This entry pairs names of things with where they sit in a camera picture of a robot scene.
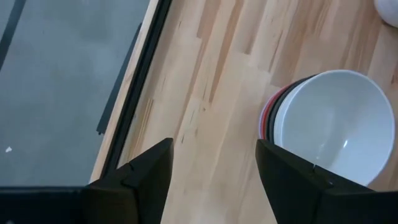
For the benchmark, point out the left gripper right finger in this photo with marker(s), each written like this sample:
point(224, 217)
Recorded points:
point(295, 193)

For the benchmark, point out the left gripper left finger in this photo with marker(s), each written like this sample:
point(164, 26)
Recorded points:
point(140, 193)

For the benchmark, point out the black bowl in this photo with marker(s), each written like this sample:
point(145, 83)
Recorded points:
point(277, 119)
point(270, 121)

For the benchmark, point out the orange bowl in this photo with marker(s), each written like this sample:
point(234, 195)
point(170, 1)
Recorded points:
point(264, 121)

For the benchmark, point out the white bowl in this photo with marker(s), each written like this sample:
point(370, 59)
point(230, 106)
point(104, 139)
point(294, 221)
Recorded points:
point(388, 11)
point(335, 124)

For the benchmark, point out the small white floor scrap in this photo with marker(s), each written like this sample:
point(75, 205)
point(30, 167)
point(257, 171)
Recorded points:
point(8, 149)

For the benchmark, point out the black aluminium table frame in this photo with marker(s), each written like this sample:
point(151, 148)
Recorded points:
point(136, 90)

